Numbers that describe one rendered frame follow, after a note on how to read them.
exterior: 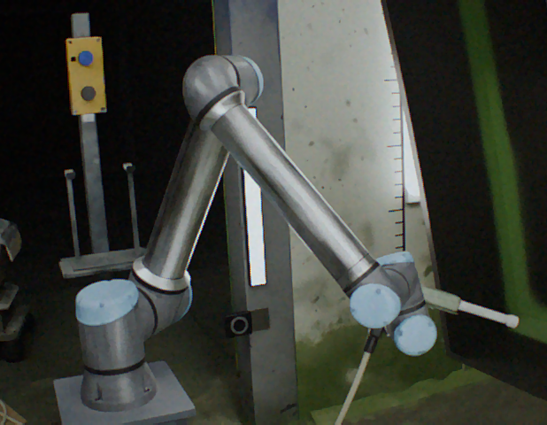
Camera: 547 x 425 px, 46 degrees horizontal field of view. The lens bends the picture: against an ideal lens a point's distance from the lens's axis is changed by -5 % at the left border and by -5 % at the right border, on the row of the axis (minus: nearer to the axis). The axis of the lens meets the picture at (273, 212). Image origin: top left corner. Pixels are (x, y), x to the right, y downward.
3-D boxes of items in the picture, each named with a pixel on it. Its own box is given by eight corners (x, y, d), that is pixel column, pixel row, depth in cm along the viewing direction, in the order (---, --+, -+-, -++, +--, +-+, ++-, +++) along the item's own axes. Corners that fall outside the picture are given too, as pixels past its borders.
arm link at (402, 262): (402, 258, 134) (419, 315, 135) (415, 243, 144) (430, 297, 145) (359, 267, 138) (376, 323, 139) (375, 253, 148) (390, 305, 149)
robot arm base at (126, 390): (86, 418, 148) (80, 379, 146) (76, 385, 165) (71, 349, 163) (165, 402, 155) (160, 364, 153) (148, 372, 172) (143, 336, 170)
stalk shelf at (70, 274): (144, 251, 244) (144, 246, 244) (158, 265, 224) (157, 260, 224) (61, 262, 233) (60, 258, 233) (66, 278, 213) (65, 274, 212)
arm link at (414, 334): (432, 307, 137) (444, 351, 138) (419, 295, 150) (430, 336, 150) (389, 321, 137) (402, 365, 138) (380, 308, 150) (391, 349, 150)
